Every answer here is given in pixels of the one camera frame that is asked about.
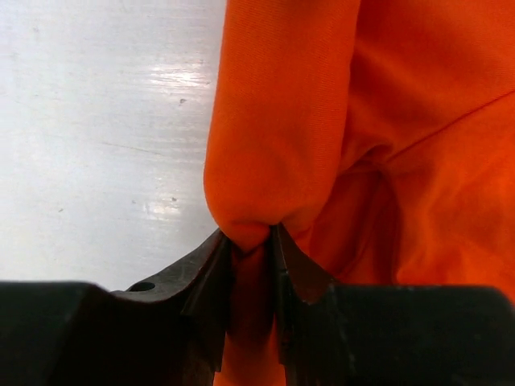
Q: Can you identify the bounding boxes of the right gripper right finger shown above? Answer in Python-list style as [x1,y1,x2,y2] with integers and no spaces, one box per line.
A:
[270,226,514,385]

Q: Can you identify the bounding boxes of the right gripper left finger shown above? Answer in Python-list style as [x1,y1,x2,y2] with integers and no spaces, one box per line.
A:
[1,232,232,385]

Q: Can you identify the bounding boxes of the orange t-shirt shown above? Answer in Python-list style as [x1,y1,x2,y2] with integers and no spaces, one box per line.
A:
[204,1,514,385]

